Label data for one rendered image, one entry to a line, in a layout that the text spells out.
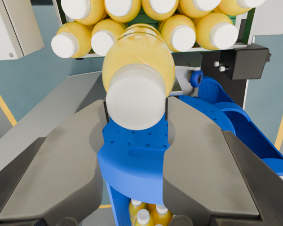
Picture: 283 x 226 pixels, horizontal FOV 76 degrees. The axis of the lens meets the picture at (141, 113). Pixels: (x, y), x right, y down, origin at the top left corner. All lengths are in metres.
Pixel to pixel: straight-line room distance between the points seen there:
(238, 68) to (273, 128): 1.66
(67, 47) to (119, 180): 0.24
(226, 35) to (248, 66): 0.15
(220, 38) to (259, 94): 1.50
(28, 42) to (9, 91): 1.53
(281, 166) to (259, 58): 0.38
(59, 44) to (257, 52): 0.40
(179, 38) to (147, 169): 0.22
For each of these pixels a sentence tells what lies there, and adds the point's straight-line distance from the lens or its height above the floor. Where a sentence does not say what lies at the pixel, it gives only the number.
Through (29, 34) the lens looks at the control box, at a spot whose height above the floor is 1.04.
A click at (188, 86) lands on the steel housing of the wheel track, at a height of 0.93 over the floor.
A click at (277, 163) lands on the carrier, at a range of 0.74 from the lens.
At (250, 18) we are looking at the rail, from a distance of 0.49.
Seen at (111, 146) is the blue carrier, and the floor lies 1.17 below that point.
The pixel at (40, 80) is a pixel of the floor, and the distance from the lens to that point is 1.73.
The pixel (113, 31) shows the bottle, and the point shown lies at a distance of 0.36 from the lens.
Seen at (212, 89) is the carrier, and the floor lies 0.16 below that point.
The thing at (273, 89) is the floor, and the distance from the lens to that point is 1.86.
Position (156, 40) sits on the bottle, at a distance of 0.16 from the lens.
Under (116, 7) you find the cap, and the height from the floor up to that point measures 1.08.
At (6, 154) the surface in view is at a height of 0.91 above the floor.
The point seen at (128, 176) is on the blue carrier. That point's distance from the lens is 0.29.
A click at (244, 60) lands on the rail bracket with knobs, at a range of 0.47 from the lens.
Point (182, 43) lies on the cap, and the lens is 0.33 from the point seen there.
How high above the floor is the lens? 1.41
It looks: 59 degrees down
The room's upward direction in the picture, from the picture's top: 178 degrees counter-clockwise
